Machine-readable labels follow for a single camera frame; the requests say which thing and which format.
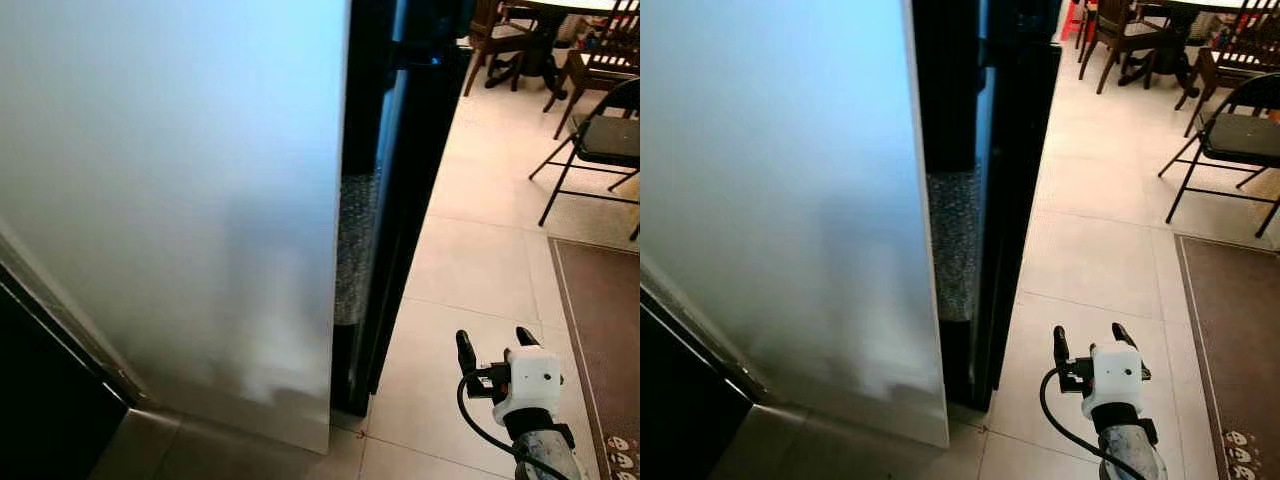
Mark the dark wooden dining chair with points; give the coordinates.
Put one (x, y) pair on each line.
(1235, 62)
(1110, 30)
(492, 35)
(600, 65)

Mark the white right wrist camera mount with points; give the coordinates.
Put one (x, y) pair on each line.
(530, 385)
(1115, 380)

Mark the clear bubble wrap sheet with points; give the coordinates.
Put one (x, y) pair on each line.
(952, 250)
(355, 250)

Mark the glossy refrigerator door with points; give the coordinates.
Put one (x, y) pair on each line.
(790, 200)
(180, 200)

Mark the dark round dining table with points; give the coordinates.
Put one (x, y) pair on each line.
(545, 40)
(1175, 40)

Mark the brown floor mat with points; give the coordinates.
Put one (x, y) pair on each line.
(605, 340)
(1235, 340)

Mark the black folding chair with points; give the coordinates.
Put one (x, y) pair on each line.
(610, 140)
(1245, 138)

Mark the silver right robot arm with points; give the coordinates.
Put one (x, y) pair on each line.
(1135, 450)
(550, 455)

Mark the red plastic stool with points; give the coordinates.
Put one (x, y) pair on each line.
(1075, 18)

